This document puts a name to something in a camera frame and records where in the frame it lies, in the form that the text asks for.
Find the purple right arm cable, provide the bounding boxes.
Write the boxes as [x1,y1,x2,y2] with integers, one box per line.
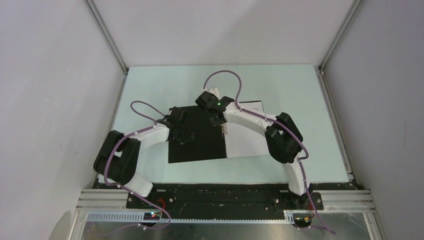
[202,70,337,236]

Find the silver folder clip mechanism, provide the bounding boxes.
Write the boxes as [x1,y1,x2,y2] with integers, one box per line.
[221,123,228,136]

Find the white paper stack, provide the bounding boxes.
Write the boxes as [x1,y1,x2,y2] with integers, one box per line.
[224,123,269,158]

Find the right aluminium frame post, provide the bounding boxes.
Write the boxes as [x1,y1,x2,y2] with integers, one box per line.
[318,0,365,76]

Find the controller circuit board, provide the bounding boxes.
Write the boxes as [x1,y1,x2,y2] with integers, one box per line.
[143,212,161,221]
[292,216,313,229]

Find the beige black file folder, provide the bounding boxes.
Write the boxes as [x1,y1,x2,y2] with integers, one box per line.
[167,100,263,165]

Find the left aluminium frame post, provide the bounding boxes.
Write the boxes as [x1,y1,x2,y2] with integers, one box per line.
[83,0,129,75]

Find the right controller circuit board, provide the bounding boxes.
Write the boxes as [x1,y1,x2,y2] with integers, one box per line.
[292,216,313,229]

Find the printed white paper sheet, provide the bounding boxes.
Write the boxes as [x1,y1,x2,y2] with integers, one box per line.
[240,101,264,114]

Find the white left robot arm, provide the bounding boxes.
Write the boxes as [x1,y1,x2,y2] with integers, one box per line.
[93,107,194,208]

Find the left controller circuit board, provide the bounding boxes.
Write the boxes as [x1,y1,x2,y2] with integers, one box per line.
[143,212,161,221]

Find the aluminium frame post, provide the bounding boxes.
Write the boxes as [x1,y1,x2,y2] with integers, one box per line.
[318,0,365,76]
[83,0,129,75]

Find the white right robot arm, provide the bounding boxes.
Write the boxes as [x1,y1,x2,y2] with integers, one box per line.
[195,91,311,209]

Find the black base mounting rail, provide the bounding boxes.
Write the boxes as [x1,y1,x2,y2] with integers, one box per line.
[92,181,359,221]

